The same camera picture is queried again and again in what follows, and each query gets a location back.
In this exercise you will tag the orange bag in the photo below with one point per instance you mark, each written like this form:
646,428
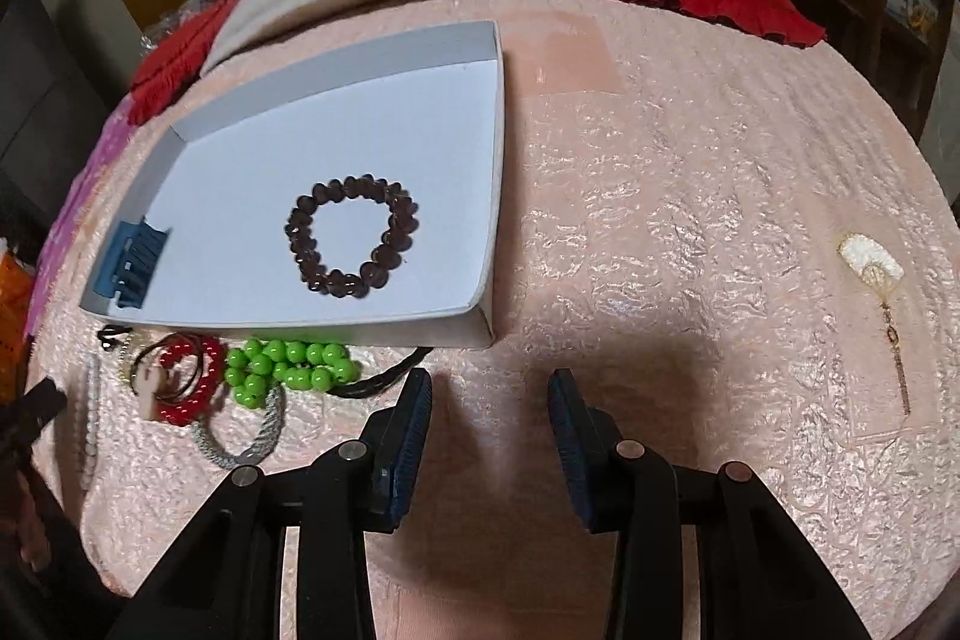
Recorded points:
15,295

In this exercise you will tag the purple patterned cloth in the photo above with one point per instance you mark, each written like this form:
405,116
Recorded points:
67,220

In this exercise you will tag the white shallow cardboard tray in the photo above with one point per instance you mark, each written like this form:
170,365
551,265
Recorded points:
300,123

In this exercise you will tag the pink textured blanket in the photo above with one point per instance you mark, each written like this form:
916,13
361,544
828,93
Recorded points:
675,197

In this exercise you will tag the blue hair claw clip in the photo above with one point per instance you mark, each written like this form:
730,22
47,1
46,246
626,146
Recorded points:
131,257

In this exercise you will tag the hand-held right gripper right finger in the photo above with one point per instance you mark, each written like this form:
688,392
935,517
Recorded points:
568,437

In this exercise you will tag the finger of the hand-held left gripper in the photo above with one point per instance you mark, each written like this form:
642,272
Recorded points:
34,411

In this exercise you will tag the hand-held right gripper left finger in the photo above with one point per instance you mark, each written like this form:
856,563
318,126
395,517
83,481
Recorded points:
409,430

